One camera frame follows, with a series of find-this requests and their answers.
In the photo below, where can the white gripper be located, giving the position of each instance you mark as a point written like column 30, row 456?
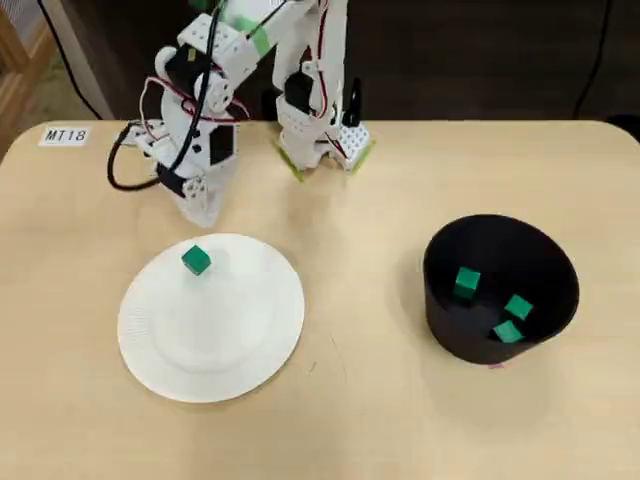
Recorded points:
column 196, row 192

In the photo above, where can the green cube block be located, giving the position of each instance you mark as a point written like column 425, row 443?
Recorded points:
column 467, row 281
column 196, row 259
column 506, row 331
column 518, row 306

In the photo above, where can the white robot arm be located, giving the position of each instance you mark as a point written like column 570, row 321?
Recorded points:
column 235, row 50

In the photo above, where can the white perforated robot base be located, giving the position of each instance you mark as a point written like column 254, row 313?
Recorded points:
column 355, row 140

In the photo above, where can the black pot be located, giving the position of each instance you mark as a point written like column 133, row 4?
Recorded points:
column 500, row 350

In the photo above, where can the yellow-green base mat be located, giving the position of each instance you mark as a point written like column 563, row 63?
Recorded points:
column 290, row 165

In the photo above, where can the white MT18 label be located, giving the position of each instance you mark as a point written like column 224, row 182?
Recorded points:
column 65, row 136

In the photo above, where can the white paper plate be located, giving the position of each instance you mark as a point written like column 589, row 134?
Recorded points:
column 210, row 350

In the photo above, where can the light green tape strip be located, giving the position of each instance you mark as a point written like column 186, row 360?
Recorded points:
column 262, row 41

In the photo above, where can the black table clamp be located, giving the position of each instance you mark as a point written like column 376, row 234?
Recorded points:
column 354, row 107

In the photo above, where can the white slanted panel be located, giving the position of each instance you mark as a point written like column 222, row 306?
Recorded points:
column 85, row 60

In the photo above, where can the small green tape piece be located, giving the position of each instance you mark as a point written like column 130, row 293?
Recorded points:
column 199, row 3

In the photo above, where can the wooden shelf unit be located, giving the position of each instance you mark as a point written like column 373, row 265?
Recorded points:
column 25, row 75

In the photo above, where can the pink tape piece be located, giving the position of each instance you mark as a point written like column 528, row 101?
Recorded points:
column 496, row 365

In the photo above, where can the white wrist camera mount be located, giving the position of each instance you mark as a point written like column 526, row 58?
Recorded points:
column 150, row 140

